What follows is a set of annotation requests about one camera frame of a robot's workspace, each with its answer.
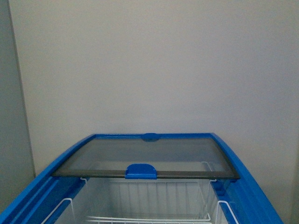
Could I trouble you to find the sliding glass lid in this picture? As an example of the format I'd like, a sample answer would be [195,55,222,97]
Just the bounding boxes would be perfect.
[53,137,239,180]
[88,133,216,141]

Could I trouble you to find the white chest freezer blue rim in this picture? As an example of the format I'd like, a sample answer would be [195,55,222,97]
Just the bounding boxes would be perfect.
[0,135,282,224]

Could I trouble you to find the white wire freezer basket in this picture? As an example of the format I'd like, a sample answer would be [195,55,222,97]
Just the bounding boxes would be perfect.
[40,176,239,224]

